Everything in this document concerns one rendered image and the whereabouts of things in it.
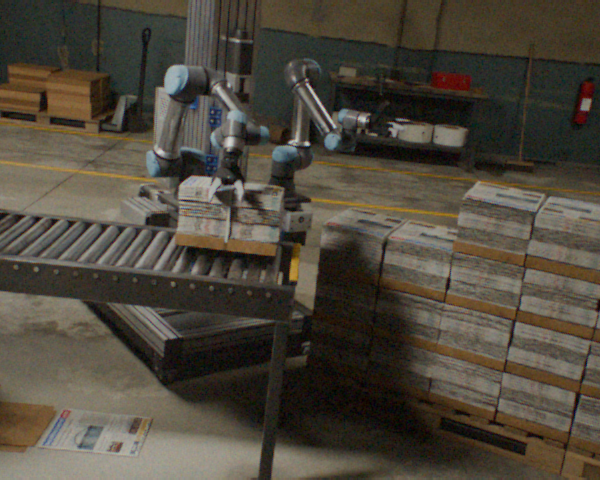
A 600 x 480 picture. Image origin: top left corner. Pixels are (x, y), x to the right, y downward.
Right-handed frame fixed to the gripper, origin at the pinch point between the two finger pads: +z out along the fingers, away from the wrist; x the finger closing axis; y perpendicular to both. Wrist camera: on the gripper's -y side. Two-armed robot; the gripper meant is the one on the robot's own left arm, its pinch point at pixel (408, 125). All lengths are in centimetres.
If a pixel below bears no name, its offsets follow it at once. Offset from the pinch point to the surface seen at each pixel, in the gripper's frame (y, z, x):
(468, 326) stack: 67, 54, 44
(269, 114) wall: 160, -386, -483
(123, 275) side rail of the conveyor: 27, -36, 151
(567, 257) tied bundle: 30, 85, 36
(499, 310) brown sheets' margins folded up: 57, 65, 42
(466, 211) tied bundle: 19, 45, 39
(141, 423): 109, -51, 128
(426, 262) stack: 44, 32, 43
